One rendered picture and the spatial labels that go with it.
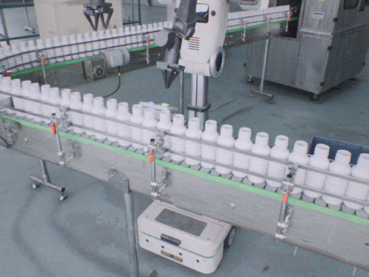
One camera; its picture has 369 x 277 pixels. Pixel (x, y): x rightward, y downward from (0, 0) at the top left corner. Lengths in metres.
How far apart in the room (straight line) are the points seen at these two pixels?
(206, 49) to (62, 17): 3.59
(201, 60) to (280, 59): 3.32
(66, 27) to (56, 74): 2.59
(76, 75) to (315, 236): 2.02
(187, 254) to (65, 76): 1.49
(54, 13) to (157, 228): 3.62
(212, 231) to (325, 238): 0.99
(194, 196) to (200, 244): 0.77
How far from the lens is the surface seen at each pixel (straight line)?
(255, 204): 1.14
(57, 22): 5.05
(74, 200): 2.77
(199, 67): 1.72
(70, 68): 2.61
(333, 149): 1.64
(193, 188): 1.21
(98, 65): 2.58
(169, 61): 1.36
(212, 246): 1.97
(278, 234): 1.11
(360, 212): 1.12
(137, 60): 2.93
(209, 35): 1.66
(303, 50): 4.78
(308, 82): 4.82
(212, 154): 1.15
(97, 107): 1.34
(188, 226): 2.05
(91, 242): 2.39
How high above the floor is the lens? 1.63
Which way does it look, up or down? 28 degrees down
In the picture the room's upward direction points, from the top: 1 degrees clockwise
